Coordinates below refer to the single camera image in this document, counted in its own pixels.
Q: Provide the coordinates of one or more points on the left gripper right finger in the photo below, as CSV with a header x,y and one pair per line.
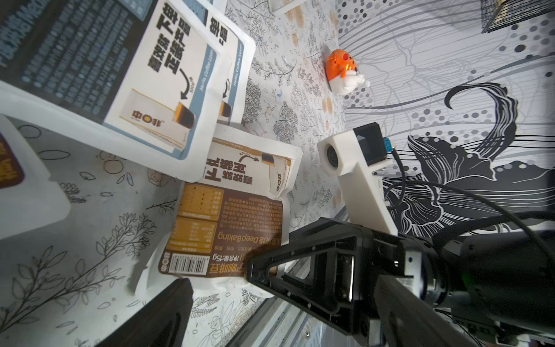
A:
x,y
407,321

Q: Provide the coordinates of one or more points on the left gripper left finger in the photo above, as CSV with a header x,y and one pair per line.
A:
x,y
162,322

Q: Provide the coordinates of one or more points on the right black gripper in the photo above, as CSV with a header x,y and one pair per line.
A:
x,y
343,298

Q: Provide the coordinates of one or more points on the brown coffee bag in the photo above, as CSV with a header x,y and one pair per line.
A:
x,y
29,199
239,208

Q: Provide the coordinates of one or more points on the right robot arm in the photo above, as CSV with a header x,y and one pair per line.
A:
x,y
490,278

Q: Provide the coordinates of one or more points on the blue coffee bag top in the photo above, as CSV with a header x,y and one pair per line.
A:
x,y
142,80

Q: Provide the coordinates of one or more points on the blue coffee bag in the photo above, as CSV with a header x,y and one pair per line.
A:
x,y
239,48
142,80

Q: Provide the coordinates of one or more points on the blue coffee bag middle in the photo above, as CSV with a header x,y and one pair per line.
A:
x,y
239,48

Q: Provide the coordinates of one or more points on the orange white toy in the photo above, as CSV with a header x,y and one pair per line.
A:
x,y
342,73

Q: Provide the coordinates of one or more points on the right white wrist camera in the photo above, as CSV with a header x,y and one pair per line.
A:
x,y
353,156

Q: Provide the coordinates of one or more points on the black wire basket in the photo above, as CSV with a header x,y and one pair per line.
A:
x,y
496,14

